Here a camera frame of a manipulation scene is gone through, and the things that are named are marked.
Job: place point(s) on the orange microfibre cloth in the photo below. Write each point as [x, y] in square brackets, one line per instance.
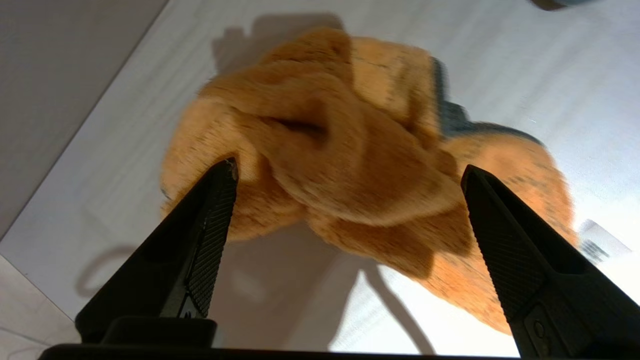
[350, 175]

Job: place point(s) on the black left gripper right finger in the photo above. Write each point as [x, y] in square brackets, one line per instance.
[550, 285]

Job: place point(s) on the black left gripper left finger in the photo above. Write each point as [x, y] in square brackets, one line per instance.
[170, 270]

